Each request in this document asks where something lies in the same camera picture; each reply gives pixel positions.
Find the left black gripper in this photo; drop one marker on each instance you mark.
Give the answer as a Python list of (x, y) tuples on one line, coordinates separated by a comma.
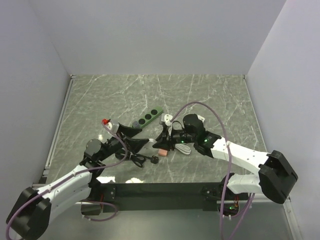
[(135, 144)]

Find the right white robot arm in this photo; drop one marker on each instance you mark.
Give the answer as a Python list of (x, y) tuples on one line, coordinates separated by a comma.
[(269, 174)]

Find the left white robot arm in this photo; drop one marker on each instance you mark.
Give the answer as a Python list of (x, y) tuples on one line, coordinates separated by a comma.
[(35, 209)]

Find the green power strip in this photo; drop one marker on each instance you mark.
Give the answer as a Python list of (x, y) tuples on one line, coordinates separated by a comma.
[(147, 118)]

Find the pink square adapter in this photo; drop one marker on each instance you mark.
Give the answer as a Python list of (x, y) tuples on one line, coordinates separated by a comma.
[(162, 152)]

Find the white USB power strip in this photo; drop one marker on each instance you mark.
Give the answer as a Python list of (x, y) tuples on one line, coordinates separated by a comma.
[(201, 118)]

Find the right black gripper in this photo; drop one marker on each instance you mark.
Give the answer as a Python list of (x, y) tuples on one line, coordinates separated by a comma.
[(164, 144)]

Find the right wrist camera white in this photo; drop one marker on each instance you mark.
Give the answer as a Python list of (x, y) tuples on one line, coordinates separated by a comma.
[(165, 120)]

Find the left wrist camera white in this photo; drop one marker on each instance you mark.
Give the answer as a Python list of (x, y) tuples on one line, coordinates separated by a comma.
[(110, 125)]

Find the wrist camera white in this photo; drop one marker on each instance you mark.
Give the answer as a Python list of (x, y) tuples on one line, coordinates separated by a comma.
[(110, 125), (165, 120)]

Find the aluminium frame rail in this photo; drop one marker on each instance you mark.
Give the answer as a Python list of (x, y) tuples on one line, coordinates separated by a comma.
[(258, 198)]

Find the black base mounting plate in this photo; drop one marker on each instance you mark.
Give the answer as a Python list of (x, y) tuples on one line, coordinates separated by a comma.
[(153, 196)]

